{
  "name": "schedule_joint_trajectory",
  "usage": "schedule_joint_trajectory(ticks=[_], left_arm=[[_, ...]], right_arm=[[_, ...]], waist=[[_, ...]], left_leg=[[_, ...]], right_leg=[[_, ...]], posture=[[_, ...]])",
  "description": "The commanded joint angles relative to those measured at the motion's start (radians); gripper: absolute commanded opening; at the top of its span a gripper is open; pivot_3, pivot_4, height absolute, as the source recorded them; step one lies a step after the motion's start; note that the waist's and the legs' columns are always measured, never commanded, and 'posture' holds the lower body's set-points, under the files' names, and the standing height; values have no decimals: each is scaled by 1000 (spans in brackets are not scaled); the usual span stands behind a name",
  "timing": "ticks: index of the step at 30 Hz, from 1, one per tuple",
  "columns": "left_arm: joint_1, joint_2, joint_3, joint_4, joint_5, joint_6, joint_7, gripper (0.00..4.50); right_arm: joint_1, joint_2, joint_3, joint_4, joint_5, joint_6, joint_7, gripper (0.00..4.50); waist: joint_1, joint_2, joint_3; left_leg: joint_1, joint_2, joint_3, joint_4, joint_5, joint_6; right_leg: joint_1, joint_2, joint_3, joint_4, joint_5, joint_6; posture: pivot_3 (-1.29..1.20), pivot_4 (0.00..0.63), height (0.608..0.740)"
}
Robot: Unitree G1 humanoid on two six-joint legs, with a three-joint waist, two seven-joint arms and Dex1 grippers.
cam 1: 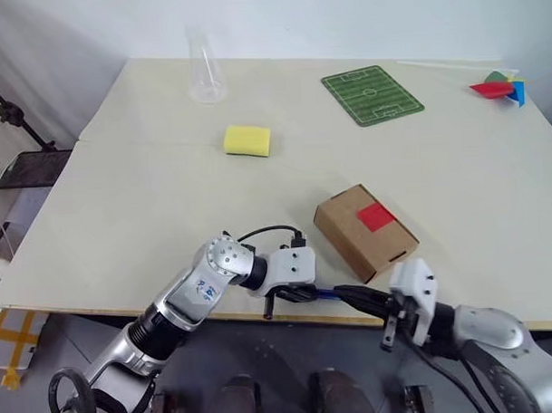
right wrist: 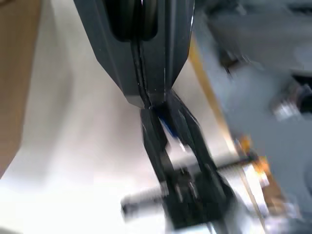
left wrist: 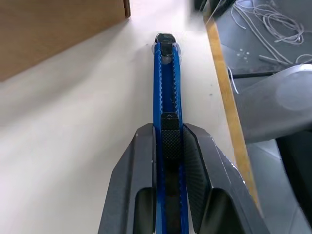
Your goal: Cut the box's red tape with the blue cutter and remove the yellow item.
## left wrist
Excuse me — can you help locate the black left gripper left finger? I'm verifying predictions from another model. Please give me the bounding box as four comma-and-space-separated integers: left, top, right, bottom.
98, 123, 156, 234

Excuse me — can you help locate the white cable bundle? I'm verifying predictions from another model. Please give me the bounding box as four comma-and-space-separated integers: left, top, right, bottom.
229, 0, 312, 65

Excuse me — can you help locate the black rod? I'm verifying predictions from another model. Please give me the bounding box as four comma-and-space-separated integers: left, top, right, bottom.
231, 71, 277, 79

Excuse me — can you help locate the brown cardboard box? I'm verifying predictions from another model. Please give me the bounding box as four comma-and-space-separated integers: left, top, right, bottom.
0, 0, 132, 82

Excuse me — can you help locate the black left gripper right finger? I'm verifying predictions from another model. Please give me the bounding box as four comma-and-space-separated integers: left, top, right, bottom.
181, 123, 270, 234

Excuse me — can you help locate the blue utility cutter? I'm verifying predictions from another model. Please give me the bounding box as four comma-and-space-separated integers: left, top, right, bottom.
151, 32, 191, 234

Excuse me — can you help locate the thin white cable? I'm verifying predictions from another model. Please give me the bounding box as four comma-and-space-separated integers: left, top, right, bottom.
227, 66, 241, 95

